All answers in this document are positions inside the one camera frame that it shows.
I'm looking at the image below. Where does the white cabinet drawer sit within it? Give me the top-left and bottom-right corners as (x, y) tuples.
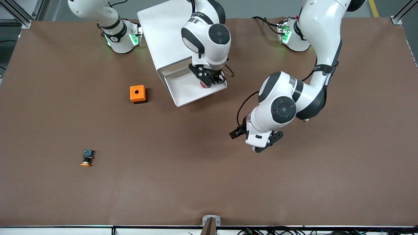
(162, 57), (228, 108)

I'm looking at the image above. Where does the white drawer cabinet housing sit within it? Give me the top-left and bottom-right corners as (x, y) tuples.
(137, 0), (196, 98)

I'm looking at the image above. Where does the small orange-capped push button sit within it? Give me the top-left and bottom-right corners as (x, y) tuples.
(81, 149), (95, 167)

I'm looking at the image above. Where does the orange box with hole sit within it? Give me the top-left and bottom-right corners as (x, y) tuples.
(130, 85), (148, 104)

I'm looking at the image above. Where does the black left camera cable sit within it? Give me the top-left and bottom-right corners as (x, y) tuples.
(236, 91), (262, 129)

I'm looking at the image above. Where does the black arm base cable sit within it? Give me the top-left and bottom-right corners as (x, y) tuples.
(251, 16), (280, 35)

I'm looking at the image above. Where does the black cable bundle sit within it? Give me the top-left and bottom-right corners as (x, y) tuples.
(188, 227), (418, 235)

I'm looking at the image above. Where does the grey metal mounting bracket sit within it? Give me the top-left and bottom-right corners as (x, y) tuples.
(202, 215), (221, 227)

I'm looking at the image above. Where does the dark camera mount pole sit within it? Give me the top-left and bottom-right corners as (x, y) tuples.
(200, 218), (217, 235)

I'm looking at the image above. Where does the aluminium frame post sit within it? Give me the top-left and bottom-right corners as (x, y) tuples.
(391, 0), (418, 26)
(0, 0), (44, 29)

